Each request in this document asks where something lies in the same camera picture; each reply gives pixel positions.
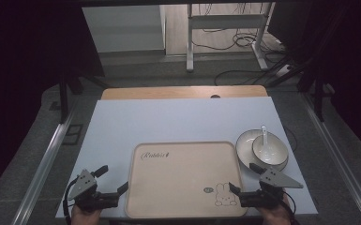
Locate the white bowl with dark rim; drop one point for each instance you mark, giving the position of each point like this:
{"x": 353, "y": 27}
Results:
{"x": 275, "y": 153}

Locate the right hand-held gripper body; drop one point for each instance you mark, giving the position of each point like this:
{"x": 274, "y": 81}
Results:
{"x": 276, "y": 180}

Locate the white ceramic spoon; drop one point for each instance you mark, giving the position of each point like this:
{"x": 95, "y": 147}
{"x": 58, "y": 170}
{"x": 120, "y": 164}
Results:
{"x": 265, "y": 140}

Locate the white plate with dark rim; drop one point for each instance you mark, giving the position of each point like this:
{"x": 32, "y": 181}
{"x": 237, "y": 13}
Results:
{"x": 243, "y": 148}

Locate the black curtain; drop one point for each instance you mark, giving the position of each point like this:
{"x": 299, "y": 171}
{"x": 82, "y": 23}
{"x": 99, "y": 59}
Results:
{"x": 340, "y": 56}
{"x": 28, "y": 62}

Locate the white cabinet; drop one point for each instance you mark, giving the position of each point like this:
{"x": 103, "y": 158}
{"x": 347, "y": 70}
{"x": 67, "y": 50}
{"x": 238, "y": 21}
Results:
{"x": 125, "y": 28}

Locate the white power strip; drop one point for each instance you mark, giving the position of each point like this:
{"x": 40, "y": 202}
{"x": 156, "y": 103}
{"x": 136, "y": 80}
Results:
{"x": 283, "y": 70}

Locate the white metal desk frame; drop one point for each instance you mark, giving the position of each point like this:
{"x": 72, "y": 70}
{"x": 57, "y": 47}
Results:
{"x": 225, "y": 21}

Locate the person's left hand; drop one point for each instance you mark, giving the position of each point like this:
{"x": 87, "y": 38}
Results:
{"x": 84, "y": 217}

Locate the white table cover board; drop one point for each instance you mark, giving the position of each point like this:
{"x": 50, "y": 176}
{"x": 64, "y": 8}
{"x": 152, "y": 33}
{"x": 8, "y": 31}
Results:
{"x": 168, "y": 122}

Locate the black metal stand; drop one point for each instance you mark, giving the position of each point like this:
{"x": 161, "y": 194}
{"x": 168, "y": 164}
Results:
{"x": 318, "y": 93}
{"x": 63, "y": 100}

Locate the aluminium rail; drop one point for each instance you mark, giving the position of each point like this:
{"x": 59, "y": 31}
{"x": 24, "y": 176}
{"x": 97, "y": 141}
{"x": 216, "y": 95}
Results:
{"x": 43, "y": 168}
{"x": 340, "y": 162}

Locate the person's right hand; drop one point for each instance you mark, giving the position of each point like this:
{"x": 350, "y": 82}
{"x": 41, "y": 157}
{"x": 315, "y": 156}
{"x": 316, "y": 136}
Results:
{"x": 275, "y": 216}

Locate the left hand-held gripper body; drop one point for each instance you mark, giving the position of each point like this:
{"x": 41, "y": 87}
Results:
{"x": 84, "y": 185}

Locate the beige tray with rabbit print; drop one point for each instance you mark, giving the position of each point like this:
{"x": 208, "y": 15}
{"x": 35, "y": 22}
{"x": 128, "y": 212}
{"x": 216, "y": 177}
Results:
{"x": 181, "y": 181}

